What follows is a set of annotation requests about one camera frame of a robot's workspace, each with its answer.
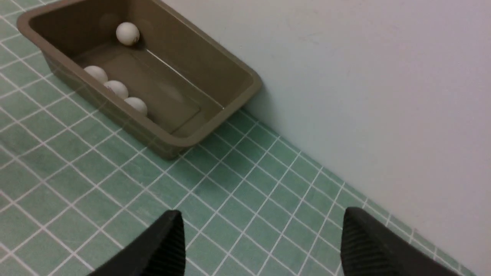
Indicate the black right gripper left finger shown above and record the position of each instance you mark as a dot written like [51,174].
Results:
[159,251]

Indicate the white ping-pong ball printed logo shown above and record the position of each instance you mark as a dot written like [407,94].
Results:
[118,88]

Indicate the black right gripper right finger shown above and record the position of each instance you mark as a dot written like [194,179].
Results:
[368,248]

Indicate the green checkered tablecloth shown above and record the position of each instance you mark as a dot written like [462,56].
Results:
[76,188]

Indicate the olive plastic bin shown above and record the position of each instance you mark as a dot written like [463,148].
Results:
[190,83]

